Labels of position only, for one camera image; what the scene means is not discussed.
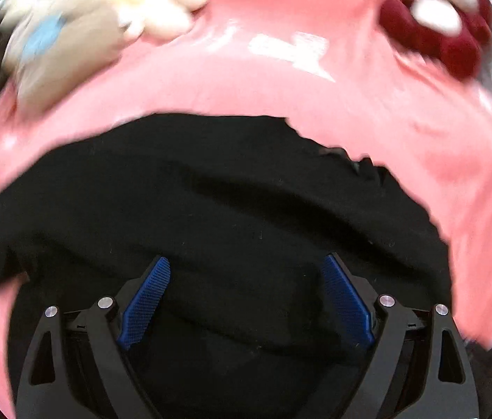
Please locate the dark red and white garment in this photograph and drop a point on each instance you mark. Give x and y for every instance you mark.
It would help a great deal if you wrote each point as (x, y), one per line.
(447, 48)

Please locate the black garment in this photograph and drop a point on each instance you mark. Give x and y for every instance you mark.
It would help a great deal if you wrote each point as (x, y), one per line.
(228, 205)

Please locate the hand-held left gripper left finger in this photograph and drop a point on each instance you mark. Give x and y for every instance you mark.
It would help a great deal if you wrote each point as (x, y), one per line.
(147, 299)

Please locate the pink t-shirt with white print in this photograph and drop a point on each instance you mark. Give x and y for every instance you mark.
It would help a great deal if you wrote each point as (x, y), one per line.
(272, 87)

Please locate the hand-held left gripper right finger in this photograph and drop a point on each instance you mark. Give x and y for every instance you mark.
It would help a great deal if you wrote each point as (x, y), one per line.
(344, 301)

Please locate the beige plush toy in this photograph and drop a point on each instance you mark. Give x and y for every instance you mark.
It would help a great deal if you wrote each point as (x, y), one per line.
(75, 52)

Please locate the white flower plush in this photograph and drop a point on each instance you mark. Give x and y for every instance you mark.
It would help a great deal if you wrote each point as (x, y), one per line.
(158, 4)

